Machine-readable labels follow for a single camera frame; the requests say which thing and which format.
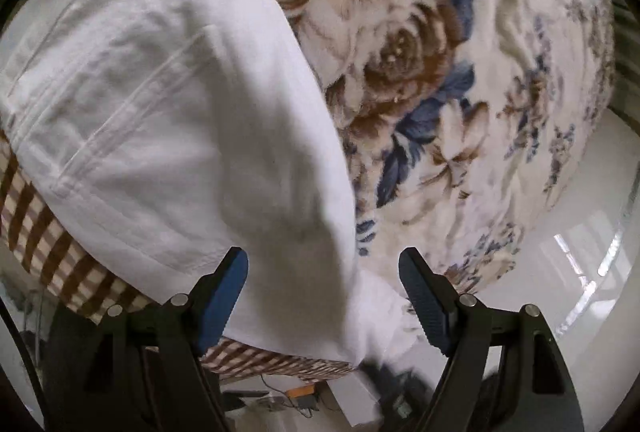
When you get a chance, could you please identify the white pants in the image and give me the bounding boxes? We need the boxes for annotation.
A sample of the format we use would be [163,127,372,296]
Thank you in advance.
[0,0,426,369]

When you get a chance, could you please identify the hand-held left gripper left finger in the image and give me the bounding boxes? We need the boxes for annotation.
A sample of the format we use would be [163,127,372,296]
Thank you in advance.
[44,247,249,432]

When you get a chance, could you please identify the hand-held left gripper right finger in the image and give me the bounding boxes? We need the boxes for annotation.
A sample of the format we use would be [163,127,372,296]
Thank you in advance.
[398,248,584,432]

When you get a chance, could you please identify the white box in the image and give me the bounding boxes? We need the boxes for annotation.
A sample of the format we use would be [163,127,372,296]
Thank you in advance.
[325,374,386,429]

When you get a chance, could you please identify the brown checked bedsheet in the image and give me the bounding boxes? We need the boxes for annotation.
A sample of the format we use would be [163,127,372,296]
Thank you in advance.
[0,132,362,384]

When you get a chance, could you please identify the floral plush blanket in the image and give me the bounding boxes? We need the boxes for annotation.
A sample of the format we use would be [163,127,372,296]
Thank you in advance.
[225,0,618,303]

